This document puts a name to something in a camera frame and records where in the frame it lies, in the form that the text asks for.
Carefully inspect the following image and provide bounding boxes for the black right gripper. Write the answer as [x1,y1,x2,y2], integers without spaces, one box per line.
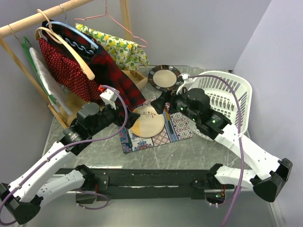
[150,86,199,122]

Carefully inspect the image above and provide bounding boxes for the wooden clothes rack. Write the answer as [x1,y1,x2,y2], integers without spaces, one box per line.
[0,0,148,128]

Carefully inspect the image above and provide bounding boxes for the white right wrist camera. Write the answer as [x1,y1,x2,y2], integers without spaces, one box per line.
[176,73,195,95]

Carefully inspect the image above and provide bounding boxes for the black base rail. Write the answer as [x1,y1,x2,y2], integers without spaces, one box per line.
[54,168,237,211]

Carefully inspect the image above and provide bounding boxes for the dark handled knife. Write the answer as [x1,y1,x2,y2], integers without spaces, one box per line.
[166,111,174,134]

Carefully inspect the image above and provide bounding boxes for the red black plaid garment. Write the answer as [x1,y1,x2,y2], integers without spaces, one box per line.
[42,31,145,110]

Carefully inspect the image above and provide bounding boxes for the light blue plastic hanger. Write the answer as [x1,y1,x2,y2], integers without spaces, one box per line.
[42,20,98,56]

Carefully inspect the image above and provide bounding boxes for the yellow lemon print skirt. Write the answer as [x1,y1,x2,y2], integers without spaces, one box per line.
[75,23,150,70]

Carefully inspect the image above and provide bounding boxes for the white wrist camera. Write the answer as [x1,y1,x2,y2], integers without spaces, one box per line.
[98,85,119,109]
[176,73,195,95]

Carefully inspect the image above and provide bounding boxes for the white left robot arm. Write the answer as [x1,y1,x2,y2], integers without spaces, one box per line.
[0,103,140,225]

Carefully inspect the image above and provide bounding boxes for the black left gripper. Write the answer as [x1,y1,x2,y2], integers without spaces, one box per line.
[89,99,140,136]

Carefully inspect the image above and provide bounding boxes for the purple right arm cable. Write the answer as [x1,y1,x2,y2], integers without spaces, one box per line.
[187,74,244,227]

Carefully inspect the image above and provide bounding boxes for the white grey cloth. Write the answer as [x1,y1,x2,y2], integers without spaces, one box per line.
[29,47,72,115]

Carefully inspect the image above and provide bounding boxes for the green plastic hanger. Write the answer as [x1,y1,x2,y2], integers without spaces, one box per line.
[21,36,58,105]

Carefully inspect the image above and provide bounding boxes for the dark rimmed cream plate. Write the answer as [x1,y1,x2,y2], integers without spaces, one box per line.
[148,65,184,91]

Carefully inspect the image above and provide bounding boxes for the beige floral plate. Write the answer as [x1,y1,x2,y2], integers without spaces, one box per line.
[131,105,165,138]

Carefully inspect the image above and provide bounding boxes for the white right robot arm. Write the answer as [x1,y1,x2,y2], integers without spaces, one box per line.
[151,88,293,202]

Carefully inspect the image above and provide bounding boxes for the white plastic laundry basket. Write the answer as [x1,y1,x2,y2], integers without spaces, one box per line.
[191,70,252,134]

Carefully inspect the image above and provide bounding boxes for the wooden hanger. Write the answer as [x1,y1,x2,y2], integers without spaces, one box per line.
[35,9,95,80]

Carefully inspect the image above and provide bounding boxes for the pink wire hanger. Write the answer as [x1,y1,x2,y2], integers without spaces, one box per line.
[74,0,148,48]

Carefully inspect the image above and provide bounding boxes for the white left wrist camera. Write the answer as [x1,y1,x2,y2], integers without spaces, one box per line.
[98,85,119,109]

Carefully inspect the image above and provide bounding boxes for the red polka dot garment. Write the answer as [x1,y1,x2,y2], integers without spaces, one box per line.
[38,38,101,102]

